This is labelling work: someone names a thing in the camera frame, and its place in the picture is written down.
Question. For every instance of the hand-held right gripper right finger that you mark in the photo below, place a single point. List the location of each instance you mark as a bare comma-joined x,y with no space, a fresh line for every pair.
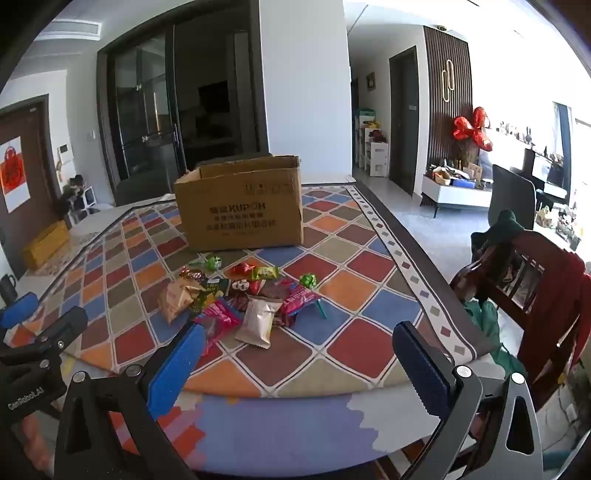
422,367

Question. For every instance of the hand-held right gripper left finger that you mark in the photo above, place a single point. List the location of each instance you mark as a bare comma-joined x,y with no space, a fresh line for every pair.
178,369

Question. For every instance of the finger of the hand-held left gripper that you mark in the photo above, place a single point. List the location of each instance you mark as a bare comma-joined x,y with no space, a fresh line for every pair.
62,328
18,308

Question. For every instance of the dark green snack packet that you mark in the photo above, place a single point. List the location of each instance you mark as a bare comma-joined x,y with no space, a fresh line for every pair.
213,290

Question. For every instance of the green lollipop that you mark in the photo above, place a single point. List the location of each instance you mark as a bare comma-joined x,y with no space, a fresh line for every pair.
213,263
308,280

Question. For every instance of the red candy packet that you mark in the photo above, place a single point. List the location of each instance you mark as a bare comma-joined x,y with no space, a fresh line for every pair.
242,269

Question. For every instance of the pink snack packet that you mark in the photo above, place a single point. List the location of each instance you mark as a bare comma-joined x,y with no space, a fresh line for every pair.
298,302
220,318

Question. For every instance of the brown cardboard box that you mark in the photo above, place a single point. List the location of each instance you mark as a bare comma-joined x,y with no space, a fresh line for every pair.
240,217

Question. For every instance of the black mug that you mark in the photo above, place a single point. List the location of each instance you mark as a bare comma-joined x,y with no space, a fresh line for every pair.
7,288

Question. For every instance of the yellow box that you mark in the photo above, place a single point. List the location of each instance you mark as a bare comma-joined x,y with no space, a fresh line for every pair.
44,244

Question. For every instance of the tan chip bag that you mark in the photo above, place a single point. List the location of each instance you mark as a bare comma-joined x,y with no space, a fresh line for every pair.
178,300

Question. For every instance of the beige foil snack packet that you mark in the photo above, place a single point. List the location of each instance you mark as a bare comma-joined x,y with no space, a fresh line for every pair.
256,323

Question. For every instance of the red white striped candy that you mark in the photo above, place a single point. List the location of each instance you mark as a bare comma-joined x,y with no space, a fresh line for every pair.
191,274

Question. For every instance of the white brown snack packet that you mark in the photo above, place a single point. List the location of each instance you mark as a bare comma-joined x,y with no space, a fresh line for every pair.
240,286

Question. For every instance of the colourful checkered rug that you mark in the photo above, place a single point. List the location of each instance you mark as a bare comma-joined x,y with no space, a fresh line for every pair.
346,286

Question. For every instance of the wooden chair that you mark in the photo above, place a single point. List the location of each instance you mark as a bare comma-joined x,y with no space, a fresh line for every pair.
508,277

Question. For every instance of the maroon snack packet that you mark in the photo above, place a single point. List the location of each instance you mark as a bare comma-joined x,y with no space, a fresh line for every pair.
277,290

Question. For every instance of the white low shelf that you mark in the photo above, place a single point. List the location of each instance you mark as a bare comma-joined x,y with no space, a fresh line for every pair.
83,198

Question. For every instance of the yellow green snack packet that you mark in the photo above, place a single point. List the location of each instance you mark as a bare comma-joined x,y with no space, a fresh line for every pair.
265,273

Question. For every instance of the red and white poster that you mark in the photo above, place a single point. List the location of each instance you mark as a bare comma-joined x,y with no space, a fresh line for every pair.
11,170

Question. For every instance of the red garment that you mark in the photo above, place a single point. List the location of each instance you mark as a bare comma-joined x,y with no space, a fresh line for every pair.
554,314

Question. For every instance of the brown door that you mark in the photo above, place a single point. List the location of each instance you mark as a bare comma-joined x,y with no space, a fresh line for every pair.
41,152

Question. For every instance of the dark green cloth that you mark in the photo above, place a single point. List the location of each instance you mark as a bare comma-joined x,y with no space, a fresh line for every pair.
503,224

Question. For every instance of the white sideboard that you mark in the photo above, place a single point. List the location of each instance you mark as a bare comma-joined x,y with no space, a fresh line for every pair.
455,196

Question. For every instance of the black chair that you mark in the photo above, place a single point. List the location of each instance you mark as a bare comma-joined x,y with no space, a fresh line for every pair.
512,194

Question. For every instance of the white tall shelf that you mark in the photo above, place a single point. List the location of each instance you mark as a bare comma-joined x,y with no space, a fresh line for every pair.
376,157

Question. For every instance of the black piano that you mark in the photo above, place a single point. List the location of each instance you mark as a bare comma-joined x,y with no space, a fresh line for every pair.
549,184

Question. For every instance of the glass sliding door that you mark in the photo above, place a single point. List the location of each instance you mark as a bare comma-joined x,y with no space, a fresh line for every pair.
143,115

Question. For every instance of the dark wooden door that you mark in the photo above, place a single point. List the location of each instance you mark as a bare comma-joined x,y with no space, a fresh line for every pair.
406,129

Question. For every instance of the red ribbon bow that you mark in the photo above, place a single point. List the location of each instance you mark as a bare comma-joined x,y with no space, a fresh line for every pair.
480,122

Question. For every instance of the wall intercom panel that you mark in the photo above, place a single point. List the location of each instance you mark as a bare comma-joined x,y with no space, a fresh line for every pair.
63,152

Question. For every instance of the gold loop wall light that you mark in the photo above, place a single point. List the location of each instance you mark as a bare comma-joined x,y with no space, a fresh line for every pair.
447,81

